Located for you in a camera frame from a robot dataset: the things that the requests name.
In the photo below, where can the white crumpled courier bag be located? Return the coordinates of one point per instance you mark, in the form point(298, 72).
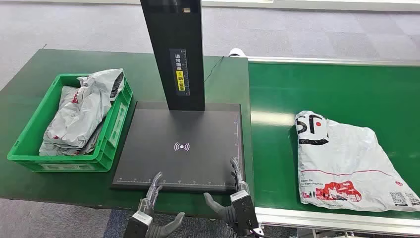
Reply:
point(82, 111)

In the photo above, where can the green conveyor with silver frame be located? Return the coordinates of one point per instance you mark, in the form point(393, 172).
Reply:
point(328, 92)

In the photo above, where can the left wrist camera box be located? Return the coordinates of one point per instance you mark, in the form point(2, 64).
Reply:
point(139, 223)

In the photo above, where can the green plastic crate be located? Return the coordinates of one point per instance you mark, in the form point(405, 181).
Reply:
point(110, 131)

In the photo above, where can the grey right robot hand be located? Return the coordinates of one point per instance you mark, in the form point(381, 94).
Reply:
point(239, 179)

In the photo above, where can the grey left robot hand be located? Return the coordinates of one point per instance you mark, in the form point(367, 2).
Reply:
point(153, 192)

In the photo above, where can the black inbound scanner machine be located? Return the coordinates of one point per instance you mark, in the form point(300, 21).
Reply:
point(183, 131)

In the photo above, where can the grey flat courier bag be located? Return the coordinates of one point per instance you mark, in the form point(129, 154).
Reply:
point(65, 149)

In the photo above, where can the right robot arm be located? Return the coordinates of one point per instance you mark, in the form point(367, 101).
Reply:
point(254, 234)

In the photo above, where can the white printed courier package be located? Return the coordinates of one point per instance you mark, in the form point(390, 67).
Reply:
point(341, 161)

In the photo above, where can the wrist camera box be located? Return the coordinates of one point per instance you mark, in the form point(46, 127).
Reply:
point(242, 208)
point(139, 223)

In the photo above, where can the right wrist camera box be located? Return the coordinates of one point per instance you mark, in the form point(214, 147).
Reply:
point(242, 208)

